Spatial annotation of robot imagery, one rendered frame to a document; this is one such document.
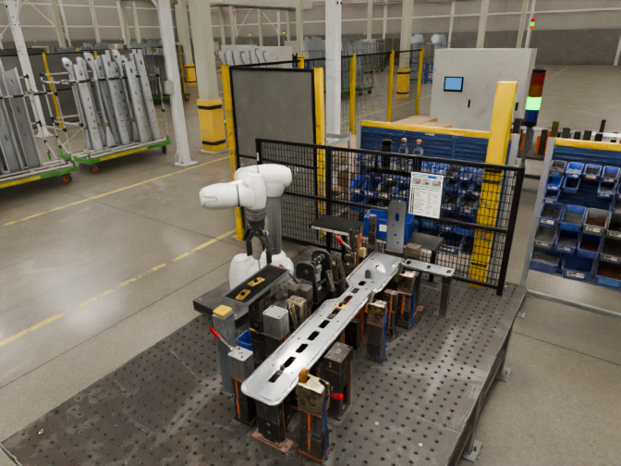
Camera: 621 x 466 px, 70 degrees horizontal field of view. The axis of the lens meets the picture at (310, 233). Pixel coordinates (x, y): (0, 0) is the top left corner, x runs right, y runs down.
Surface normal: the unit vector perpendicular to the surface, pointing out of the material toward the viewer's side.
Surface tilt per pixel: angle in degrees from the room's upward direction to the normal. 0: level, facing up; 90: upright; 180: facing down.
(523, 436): 0
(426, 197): 90
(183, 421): 0
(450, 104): 90
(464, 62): 90
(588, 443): 0
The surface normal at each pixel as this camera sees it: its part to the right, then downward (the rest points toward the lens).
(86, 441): -0.02, -0.91
